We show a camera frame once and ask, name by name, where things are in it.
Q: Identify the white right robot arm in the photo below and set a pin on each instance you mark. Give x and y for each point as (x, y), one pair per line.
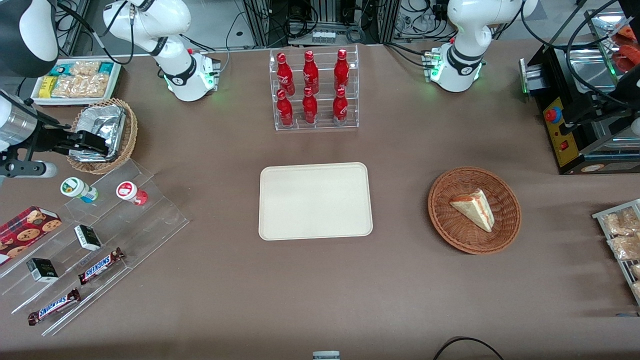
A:
(172, 60)

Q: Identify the red cola bottle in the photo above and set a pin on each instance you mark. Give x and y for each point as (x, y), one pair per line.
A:
(285, 111)
(341, 70)
(310, 72)
(309, 109)
(340, 107)
(284, 75)

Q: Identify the white plastic snack bin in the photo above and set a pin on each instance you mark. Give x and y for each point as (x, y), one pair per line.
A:
(75, 102)

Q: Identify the aluminium foil container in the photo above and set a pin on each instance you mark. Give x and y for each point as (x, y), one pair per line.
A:
(100, 120)

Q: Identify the clear cracker bag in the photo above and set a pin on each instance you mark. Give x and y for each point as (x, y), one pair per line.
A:
(625, 247)
(620, 222)

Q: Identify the clear rice cracker packet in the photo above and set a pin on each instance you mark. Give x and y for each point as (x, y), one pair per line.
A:
(95, 86)
(85, 68)
(67, 87)

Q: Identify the round brown wicker basket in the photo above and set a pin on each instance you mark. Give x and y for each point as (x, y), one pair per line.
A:
(450, 225)

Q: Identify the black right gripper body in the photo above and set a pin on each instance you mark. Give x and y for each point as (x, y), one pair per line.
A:
(48, 138)

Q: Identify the black machine with red button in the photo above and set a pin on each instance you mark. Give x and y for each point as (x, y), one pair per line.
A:
(560, 75)

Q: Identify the teal snack pack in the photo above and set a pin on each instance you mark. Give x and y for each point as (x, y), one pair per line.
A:
(61, 69)
(106, 68)

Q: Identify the small grey device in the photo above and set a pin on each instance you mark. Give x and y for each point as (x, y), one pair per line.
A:
(326, 355)

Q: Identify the clear acrylic stepped display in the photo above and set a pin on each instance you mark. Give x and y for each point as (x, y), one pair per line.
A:
(145, 225)

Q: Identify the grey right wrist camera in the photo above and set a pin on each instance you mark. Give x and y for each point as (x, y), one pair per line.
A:
(30, 169)

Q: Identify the Snickers chocolate bar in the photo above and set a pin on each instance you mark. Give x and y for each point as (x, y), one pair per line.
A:
(54, 306)
(100, 266)

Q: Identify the green gum bottle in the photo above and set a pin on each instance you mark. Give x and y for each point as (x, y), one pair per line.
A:
(74, 187)

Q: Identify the red snack packet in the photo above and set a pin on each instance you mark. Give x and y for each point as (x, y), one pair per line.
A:
(627, 50)

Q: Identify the red cookie box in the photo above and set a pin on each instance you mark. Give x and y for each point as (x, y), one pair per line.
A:
(25, 232)

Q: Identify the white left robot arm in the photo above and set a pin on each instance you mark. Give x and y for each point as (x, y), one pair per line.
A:
(465, 35)

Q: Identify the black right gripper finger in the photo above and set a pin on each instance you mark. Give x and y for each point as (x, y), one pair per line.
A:
(92, 139)
(87, 151)

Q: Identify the white power strip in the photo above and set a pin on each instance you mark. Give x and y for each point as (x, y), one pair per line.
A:
(323, 36)

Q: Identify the yellow snack bar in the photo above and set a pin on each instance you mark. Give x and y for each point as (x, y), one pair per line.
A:
(47, 87)

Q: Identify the wrapped triangle sandwich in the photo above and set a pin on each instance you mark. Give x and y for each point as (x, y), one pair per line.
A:
(475, 209)

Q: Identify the light wicker basket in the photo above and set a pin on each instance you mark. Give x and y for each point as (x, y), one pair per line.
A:
(130, 135)

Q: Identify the small black box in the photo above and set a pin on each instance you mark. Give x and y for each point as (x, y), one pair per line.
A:
(42, 270)
(88, 237)

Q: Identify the clear acrylic bottle rack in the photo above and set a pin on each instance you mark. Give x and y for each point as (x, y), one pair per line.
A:
(322, 122)

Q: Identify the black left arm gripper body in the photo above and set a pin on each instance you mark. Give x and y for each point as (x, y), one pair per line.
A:
(603, 110)

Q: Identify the beige plastic tray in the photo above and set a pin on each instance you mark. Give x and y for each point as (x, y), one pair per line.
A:
(315, 201)

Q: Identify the red gum bottle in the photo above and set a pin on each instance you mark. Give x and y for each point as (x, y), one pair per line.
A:
(127, 191)

